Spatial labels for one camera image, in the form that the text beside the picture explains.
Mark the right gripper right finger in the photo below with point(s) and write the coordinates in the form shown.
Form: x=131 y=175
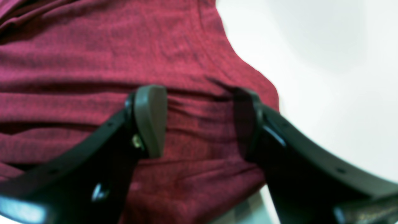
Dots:
x=308 y=184

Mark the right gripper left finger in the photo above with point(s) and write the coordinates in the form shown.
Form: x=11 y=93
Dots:
x=89 y=183

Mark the dark red t-shirt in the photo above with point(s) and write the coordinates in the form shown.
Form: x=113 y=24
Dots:
x=68 y=65

